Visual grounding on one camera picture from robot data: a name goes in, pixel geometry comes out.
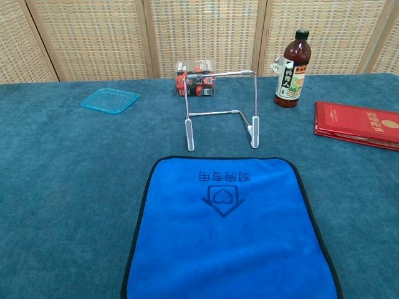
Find clear box with red items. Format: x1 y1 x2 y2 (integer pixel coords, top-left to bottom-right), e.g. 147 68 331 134
175 59 216 98

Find teal square plastic lid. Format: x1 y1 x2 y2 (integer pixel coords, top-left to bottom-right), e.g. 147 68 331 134
80 87 140 116

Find red certificate book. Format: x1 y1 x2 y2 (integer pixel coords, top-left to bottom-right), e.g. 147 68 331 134
314 101 399 153

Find woven bamboo folding screen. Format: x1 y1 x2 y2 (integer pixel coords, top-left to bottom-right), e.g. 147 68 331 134
0 0 399 85

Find blue cloth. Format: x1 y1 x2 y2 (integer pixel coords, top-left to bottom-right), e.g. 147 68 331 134
120 155 344 299

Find metal wire rack white feet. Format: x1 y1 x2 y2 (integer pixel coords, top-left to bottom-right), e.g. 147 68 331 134
183 70 261 153

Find dark sauce bottle black cap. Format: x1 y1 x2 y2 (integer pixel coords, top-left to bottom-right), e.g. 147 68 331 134
269 29 312 109

